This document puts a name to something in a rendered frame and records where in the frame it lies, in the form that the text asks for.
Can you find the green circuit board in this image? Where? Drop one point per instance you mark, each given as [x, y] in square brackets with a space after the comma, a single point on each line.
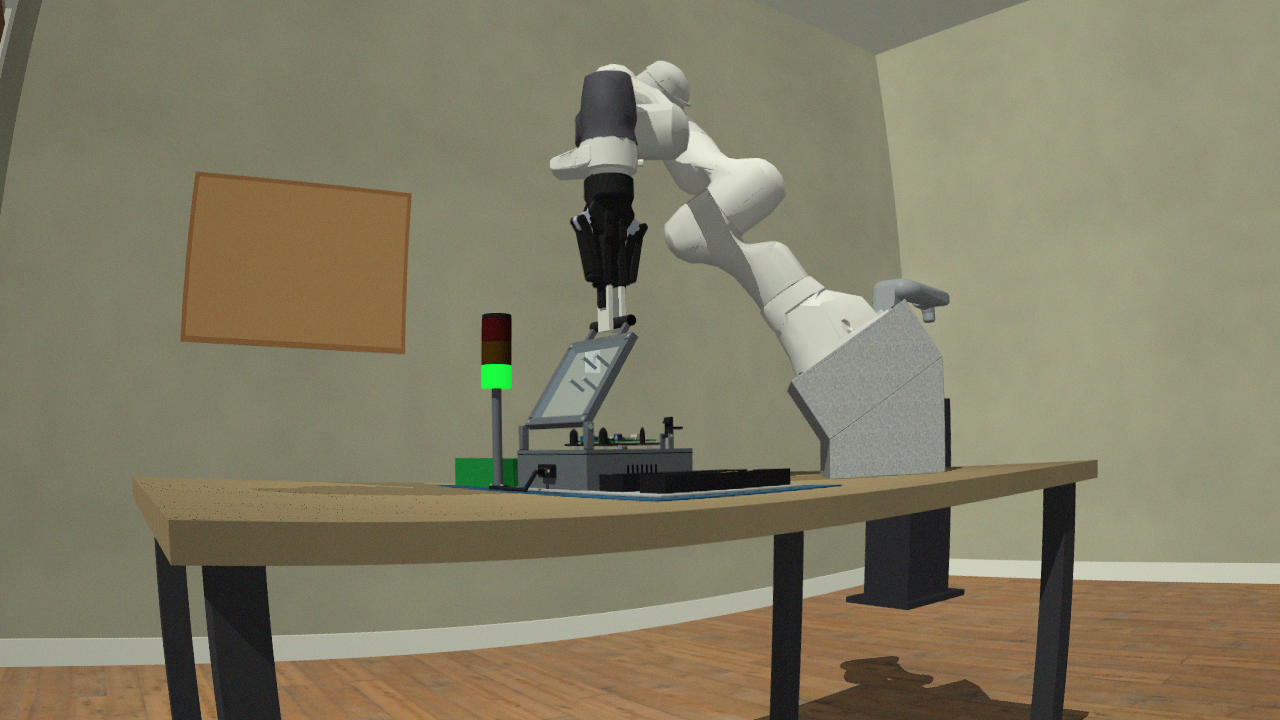
[633, 437]

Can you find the green bin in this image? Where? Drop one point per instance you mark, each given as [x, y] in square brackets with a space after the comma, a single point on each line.
[478, 472]

